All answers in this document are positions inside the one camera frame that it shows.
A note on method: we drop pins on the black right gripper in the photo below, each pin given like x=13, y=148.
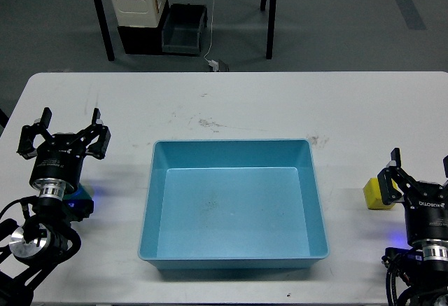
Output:
x=425, y=203

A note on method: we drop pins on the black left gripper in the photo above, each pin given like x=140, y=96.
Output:
x=61, y=157

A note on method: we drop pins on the yellow block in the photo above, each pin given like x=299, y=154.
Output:
x=373, y=197

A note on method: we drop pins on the green block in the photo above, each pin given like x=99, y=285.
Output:
x=81, y=199

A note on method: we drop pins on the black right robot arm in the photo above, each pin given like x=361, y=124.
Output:
x=418, y=275

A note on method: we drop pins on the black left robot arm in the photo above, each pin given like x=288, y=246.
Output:
x=46, y=238

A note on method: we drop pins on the black box under crate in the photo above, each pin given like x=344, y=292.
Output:
x=143, y=40

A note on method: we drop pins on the light blue plastic box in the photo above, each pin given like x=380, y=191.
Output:
x=233, y=204

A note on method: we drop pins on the dark grey storage bin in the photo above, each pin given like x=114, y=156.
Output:
x=183, y=29

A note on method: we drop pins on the white power adapter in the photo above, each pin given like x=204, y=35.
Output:
x=218, y=66

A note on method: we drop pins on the black left table leg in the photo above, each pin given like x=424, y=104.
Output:
x=104, y=29

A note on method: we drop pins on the black right table leg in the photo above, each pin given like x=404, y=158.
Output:
x=270, y=28

